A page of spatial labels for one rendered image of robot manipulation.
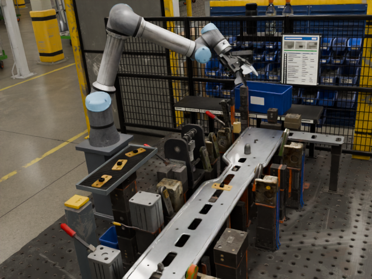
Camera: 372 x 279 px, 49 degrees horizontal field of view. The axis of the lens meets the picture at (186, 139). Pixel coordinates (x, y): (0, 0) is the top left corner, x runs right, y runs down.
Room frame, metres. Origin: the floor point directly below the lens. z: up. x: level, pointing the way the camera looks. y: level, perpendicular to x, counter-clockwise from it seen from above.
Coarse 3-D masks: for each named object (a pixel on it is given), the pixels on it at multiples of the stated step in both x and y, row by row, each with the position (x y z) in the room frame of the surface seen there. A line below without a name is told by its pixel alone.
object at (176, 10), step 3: (174, 0) 6.19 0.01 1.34; (177, 0) 6.27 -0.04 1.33; (174, 3) 6.19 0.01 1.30; (177, 3) 6.26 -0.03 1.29; (174, 6) 6.18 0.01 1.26; (177, 6) 6.25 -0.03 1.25; (174, 9) 6.18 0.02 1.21; (177, 9) 6.25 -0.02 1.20; (174, 12) 6.17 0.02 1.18; (177, 12) 6.24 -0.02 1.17; (174, 15) 6.17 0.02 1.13; (177, 15) 6.23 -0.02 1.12; (174, 21) 6.17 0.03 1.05; (177, 21) 6.22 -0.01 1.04; (183, 72) 6.28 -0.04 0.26; (183, 75) 6.28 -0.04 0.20
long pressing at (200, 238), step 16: (256, 128) 2.08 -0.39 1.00; (240, 144) 1.89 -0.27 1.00; (256, 144) 1.87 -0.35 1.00; (272, 144) 1.86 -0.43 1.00; (224, 160) 1.73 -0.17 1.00; (256, 160) 1.70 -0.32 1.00; (224, 176) 1.57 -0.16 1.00; (240, 176) 1.56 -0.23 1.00; (208, 192) 1.45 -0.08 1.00; (224, 192) 1.44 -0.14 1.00; (240, 192) 1.44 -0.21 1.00; (192, 208) 1.34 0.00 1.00; (224, 208) 1.32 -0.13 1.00; (176, 224) 1.25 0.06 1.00; (208, 224) 1.23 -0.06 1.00; (160, 240) 1.16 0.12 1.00; (176, 240) 1.15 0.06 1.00; (192, 240) 1.15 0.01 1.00; (208, 240) 1.14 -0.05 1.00; (144, 256) 1.08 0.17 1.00; (160, 256) 1.08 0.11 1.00; (176, 256) 1.07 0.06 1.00; (192, 256) 1.06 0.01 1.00; (128, 272) 1.01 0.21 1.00; (144, 272) 1.01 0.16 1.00; (160, 272) 1.00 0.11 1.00; (176, 272) 0.99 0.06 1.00
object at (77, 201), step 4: (76, 196) 1.23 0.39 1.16; (80, 196) 1.23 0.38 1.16; (68, 200) 1.21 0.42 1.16; (72, 200) 1.21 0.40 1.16; (76, 200) 1.20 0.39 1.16; (80, 200) 1.20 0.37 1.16; (84, 200) 1.20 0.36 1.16; (88, 200) 1.21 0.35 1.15; (64, 204) 1.19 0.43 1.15; (68, 204) 1.19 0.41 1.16; (72, 204) 1.18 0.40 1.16; (76, 204) 1.18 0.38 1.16; (80, 204) 1.18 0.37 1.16; (76, 208) 1.17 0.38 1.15
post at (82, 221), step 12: (84, 204) 1.21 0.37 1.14; (72, 216) 1.18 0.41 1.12; (84, 216) 1.18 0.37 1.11; (72, 228) 1.18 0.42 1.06; (84, 228) 1.17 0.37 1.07; (84, 240) 1.17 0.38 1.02; (96, 240) 1.22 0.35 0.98; (84, 252) 1.17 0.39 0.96; (84, 264) 1.18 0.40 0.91; (84, 276) 1.19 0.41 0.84
